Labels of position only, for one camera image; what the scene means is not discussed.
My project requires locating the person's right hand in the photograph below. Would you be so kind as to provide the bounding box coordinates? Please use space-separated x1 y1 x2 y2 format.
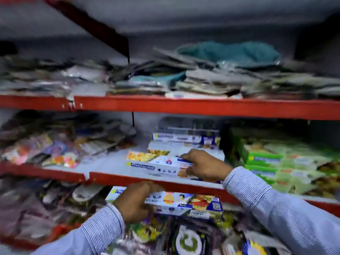
180 149 234 183

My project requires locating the person's left hand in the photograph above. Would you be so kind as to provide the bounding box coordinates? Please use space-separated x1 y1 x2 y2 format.
114 181 165 224

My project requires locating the white foil box yellow print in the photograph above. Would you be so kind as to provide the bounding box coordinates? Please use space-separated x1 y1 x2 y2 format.
125 150 221 184

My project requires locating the white foil box food print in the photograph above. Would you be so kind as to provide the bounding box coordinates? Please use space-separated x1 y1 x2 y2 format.
105 186 224 221

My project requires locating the person's right forearm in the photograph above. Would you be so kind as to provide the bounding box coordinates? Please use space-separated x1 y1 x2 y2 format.
222 166 340 255

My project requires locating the person's left forearm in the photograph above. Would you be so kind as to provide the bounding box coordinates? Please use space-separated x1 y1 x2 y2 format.
30 203 125 255

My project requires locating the white foil roll box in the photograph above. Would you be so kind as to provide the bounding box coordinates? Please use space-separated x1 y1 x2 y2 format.
147 140 225 160
152 132 221 146

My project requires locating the dark foil roll box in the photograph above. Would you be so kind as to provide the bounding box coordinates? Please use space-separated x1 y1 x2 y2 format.
157 116 221 134

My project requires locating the pile of printed plate packets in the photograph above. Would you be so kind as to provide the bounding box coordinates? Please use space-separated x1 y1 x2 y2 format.
102 210 293 255

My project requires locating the stack of green boxes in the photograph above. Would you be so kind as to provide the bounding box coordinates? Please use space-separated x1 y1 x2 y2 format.
229 127 340 200

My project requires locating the pile of grey packets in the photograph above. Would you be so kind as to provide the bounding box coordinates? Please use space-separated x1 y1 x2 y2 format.
109 46 340 101

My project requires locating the pile of colourful toy packets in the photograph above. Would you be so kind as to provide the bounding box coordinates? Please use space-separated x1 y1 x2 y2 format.
0 110 137 169

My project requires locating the pile of dark packets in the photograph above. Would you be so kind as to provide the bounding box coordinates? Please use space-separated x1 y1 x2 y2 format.
0 176 113 246

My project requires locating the teal cloth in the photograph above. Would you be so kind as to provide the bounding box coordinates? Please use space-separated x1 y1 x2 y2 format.
177 41 281 69

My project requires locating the pile of clear plastic packets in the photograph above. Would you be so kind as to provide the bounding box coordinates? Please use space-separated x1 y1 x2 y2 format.
0 56 110 98

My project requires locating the dark shelf upright post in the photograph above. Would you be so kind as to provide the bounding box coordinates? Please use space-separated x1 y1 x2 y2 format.
44 0 131 64

